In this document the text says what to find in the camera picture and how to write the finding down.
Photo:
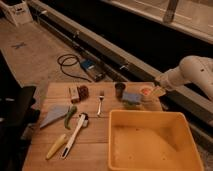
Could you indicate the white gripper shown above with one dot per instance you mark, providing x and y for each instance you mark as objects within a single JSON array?
[{"x": 162, "y": 86}]

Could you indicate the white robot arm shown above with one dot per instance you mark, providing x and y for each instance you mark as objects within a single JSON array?
[{"x": 191, "y": 69}]

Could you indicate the orange lidded container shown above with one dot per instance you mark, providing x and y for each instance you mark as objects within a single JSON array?
[{"x": 145, "y": 92}]

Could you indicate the dark cup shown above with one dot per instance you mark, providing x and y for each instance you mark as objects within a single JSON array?
[{"x": 119, "y": 88}]

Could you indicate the yellow plastic bin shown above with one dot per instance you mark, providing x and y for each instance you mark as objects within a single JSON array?
[{"x": 151, "y": 141}]

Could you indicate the silver metal fork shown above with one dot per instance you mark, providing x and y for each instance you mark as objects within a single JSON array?
[{"x": 101, "y": 98}]

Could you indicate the blue power device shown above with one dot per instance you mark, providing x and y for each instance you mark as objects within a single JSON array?
[{"x": 93, "y": 70}]

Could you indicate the grey blue cloth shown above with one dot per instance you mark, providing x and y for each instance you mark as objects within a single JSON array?
[{"x": 56, "y": 112}]

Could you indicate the black chair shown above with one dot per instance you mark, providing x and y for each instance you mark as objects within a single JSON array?
[{"x": 15, "y": 110}]

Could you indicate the white storage crate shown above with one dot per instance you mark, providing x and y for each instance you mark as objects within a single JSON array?
[{"x": 17, "y": 14}]

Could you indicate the metal window rail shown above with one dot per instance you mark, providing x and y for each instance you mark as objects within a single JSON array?
[{"x": 141, "y": 48}]

